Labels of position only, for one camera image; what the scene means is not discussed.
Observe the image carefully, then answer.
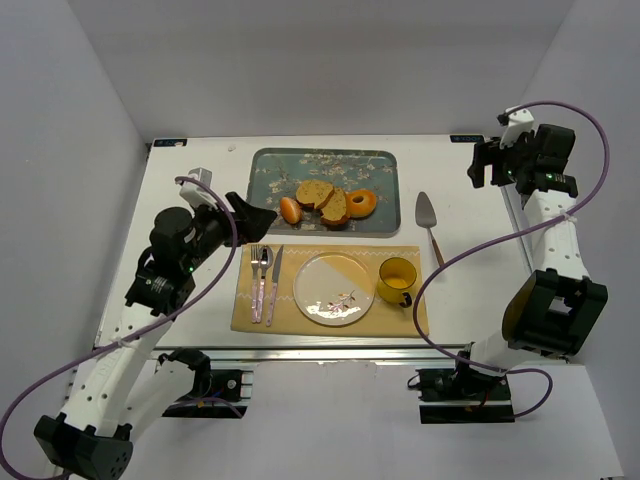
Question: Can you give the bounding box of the silver spoon pink handle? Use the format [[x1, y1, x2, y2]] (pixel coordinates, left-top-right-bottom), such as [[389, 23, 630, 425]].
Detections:
[[255, 245, 274, 323]]

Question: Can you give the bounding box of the white and yellow plate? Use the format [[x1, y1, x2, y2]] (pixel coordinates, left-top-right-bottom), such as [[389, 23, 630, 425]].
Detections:
[[293, 252, 375, 328]]

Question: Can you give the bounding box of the aluminium table rail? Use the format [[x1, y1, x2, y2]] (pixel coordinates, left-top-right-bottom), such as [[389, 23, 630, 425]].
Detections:
[[92, 343, 476, 363]]

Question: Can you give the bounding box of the blue label right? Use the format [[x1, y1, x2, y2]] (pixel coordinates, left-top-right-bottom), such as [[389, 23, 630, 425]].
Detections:
[[449, 134, 484, 144]]

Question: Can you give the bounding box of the silver knife pink handle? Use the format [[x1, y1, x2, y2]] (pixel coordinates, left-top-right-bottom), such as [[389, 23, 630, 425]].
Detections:
[[266, 244, 284, 327]]

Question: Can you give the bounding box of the round orange bread roll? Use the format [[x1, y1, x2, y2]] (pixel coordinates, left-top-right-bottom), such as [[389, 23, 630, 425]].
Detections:
[[279, 197, 302, 225]]

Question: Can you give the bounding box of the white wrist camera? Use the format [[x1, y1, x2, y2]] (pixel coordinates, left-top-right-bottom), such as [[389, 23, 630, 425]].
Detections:
[[497, 106, 534, 149], [178, 167, 214, 209]]

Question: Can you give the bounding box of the yellow mug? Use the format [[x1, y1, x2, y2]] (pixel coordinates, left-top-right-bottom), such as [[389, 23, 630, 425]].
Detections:
[[376, 257, 417, 308]]

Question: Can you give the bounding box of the yellow placemat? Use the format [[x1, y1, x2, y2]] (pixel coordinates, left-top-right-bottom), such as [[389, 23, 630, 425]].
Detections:
[[231, 244, 422, 338]]

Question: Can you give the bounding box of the blue label left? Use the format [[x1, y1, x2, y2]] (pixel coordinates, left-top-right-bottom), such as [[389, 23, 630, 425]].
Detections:
[[153, 138, 188, 148]]

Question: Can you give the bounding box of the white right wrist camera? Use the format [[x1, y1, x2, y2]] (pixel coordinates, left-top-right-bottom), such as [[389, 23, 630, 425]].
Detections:
[[497, 106, 534, 149]]

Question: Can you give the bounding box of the blue label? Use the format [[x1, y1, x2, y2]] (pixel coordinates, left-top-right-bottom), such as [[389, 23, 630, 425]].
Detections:
[[449, 134, 484, 144], [153, 138, 188, 148]]

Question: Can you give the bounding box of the orange bagel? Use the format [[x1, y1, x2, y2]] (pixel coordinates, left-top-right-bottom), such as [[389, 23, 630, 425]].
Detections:
[[346, 189, 377, 218]]

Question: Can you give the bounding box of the small toasted bread slice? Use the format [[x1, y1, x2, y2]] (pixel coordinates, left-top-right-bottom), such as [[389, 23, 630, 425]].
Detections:
[[321, 187, 350, 226]]

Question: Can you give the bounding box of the silver fork pink handle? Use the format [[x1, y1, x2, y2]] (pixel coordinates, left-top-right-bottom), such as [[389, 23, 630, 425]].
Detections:
[[250, 244, 262, 323]]

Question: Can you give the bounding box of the silver cake server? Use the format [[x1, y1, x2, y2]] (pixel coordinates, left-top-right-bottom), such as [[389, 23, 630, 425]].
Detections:
[[415, 191, 445, 266]]

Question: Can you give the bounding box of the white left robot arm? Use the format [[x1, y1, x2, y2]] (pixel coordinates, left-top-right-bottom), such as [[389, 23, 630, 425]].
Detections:
[[34, 189, 277, 479]]

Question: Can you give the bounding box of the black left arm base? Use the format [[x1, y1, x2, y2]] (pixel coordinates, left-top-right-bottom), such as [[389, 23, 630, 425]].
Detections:
[[156, 348, 252, 419]]

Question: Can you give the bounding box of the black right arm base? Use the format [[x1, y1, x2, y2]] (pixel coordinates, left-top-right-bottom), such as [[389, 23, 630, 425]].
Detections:
[[407, 368, 515, 425]]

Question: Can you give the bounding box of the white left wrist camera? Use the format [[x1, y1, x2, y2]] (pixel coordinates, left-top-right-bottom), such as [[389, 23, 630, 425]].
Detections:
[[178, 167, 214, 209]]

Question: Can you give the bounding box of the blue floral serving tray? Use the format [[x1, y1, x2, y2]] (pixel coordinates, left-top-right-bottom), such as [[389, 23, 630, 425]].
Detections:
[[247, 147, 401, 238]]

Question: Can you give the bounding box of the large toasted bread slice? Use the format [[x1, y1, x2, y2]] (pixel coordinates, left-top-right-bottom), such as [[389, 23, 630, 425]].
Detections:
[[295, 179, 334, 210]]

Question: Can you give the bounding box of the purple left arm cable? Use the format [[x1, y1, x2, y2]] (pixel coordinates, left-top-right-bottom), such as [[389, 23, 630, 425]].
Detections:
[[0, 175, 240, 474]]

